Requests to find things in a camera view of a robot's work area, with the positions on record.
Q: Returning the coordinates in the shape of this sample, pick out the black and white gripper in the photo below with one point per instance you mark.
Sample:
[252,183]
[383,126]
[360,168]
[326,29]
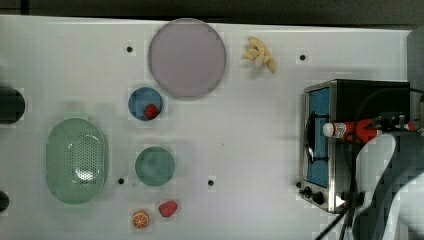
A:
[393,121]

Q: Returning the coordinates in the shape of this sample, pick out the red ketchup bottle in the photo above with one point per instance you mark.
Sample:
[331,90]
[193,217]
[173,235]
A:
[346,130]

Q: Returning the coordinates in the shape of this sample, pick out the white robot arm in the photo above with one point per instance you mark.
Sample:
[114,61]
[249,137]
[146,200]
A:
[389,178]

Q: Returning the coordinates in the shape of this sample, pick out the black toaster oven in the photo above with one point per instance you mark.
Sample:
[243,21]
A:
[326,161]

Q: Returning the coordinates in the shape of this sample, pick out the yellow banana peel toy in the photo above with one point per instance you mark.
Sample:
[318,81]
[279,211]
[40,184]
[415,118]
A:
[258,52]

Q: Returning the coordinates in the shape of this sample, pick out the grey round plate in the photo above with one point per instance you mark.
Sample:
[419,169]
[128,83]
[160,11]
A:
[187,58]

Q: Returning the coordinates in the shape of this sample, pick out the red toy strawberry on table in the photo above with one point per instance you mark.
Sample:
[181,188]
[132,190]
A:
[168,208]

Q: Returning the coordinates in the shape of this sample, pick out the red strawberry in bowl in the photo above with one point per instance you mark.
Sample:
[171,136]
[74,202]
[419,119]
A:
[151,111]

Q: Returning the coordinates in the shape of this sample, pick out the green mug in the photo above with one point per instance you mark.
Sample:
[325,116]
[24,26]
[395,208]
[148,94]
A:
[155,166]

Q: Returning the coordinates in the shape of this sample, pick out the blue small bowl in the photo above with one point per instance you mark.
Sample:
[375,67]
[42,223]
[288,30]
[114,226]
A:
[142,97]

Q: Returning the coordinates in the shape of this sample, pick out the orange slice toy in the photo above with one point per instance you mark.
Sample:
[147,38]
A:
[140,219]

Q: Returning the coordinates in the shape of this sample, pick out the green perforated colander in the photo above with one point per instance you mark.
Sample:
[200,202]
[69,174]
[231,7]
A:
[75,161]

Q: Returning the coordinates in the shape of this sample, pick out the black pan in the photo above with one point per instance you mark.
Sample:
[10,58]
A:
[12,105]

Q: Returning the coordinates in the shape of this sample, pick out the dark grey object at edge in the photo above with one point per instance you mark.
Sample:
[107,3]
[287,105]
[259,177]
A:
[4,201]

